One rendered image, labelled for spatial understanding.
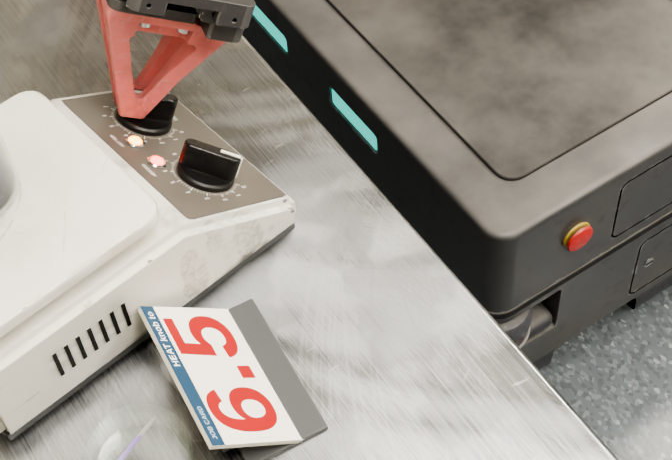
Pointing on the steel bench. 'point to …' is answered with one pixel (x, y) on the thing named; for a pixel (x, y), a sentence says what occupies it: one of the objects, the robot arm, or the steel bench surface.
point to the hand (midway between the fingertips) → (132, 98)
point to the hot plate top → (60, 208)
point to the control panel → (98, 110)
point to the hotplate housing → (125, 296)
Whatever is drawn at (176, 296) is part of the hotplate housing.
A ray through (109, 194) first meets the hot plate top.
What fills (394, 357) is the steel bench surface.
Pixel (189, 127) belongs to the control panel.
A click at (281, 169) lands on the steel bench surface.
